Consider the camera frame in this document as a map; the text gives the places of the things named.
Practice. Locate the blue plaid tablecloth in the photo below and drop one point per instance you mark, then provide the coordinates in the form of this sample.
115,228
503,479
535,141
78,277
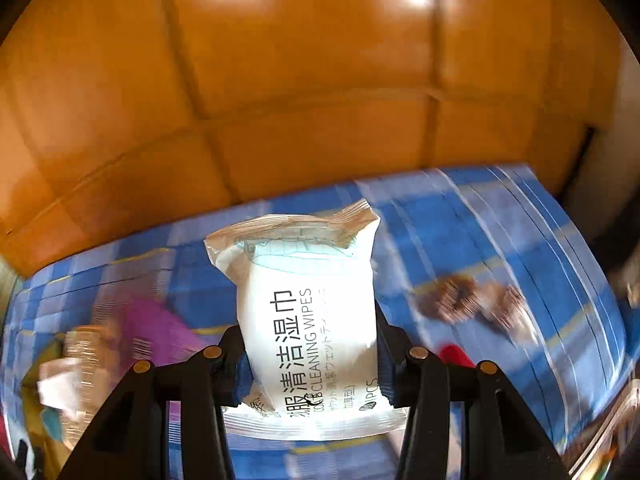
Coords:
491,223

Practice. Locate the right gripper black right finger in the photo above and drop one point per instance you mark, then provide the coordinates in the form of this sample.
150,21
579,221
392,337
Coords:
500,436

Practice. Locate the gold storage box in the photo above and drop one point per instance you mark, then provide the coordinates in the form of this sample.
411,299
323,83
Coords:
71,378

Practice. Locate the brown satin scrunchie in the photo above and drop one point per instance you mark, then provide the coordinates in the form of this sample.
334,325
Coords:
458,298

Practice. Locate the white cleaning wipes pack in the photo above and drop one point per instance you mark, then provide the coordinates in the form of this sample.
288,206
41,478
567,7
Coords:
305,307

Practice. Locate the red soft object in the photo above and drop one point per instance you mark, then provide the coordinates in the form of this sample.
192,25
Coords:
452,354

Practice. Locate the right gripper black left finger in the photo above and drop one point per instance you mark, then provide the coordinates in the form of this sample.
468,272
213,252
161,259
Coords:
128,437

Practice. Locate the purple cardboard box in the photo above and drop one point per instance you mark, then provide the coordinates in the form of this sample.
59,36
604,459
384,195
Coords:
149,331

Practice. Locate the orange wooden wall cabinet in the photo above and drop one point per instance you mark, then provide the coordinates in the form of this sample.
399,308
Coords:
118,115

